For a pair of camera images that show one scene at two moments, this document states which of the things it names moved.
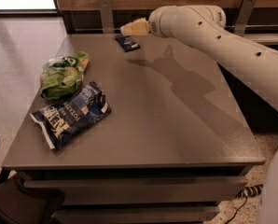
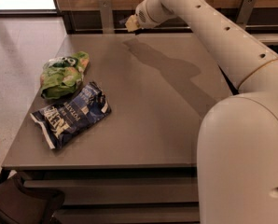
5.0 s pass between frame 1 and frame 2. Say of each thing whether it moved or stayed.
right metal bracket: stayed
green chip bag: stayed
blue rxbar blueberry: moved
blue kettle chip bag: stayed
